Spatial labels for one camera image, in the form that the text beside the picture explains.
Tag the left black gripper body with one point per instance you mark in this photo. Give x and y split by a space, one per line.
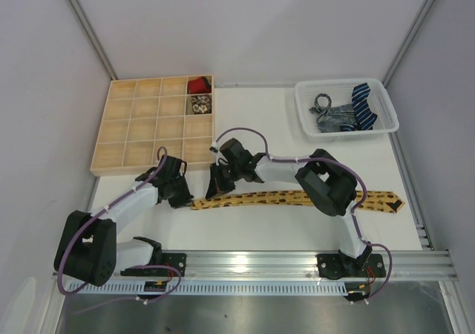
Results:
179 197

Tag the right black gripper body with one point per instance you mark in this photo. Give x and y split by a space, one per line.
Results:
220 178

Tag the yellow patterned tie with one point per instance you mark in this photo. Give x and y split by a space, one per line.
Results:
376 201

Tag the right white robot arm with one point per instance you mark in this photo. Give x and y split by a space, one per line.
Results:
329 185

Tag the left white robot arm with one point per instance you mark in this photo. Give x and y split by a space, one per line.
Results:
88 250

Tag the wooden compartment tray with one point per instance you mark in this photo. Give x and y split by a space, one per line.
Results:
143 115

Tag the rolled floral tie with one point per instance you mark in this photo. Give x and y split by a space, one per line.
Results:
201 104

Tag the rolled red tie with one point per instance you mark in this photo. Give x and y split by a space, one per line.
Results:
199 85

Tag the grey paisley tie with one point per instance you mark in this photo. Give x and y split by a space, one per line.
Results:
329 118

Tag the white plastic basket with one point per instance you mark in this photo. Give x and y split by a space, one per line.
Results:
340 92

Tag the blue striped tie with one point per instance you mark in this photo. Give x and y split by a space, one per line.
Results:
364 117

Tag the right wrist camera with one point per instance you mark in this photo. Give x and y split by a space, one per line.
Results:
214 147

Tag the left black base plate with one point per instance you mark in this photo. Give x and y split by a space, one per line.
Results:
175 260

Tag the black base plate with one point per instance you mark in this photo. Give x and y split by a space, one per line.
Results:
335 265
175 260

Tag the white slotted cable duct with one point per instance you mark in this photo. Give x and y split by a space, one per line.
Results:
273 288

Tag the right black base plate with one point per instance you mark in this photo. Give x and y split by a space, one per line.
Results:
335 265

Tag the aluminium mounting rail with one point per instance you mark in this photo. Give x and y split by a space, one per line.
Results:
400 265

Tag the left aluminium frame post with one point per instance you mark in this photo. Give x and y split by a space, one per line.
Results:
86 27

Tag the aluminium frame post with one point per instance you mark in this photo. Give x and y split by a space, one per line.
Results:
86 27
408 40

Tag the right aluminium frame post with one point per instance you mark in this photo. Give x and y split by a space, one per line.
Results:
408 40

